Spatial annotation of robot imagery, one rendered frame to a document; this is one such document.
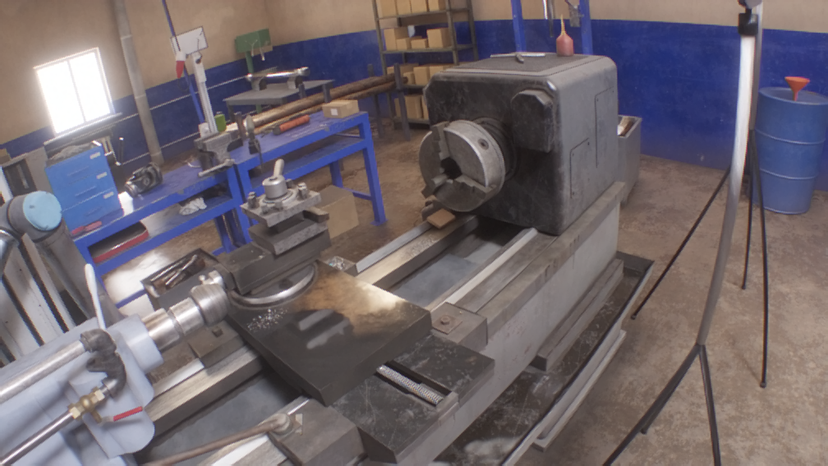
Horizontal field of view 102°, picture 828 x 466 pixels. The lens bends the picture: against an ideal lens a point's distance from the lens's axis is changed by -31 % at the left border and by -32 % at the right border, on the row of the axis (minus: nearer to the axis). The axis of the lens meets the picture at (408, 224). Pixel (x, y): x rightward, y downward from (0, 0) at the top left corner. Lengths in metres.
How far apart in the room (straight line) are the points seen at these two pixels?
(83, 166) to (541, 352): 2.45
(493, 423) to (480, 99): 0.99
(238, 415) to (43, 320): 1.09
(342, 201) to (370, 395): 2.68
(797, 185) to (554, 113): 2.90
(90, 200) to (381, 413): 2.24
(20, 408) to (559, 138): 1.41
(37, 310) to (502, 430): 1.77
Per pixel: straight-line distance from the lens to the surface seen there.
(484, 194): 1.27
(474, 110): 1.49
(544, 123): 1.30
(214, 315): 0.94
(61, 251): 1.54
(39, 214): 1.48
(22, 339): 2.11
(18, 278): 2.00
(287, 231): 1.23
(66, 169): 2.77
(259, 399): 1.26
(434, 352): 1.03
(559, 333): 1.68
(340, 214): 3.55
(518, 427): 1.46
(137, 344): 0.90
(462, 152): 1.29
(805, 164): 3.94
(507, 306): 1.22
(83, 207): 2.82
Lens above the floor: 1.56
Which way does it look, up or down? 26 degrees down
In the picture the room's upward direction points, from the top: 9 degrees counter-clockwise
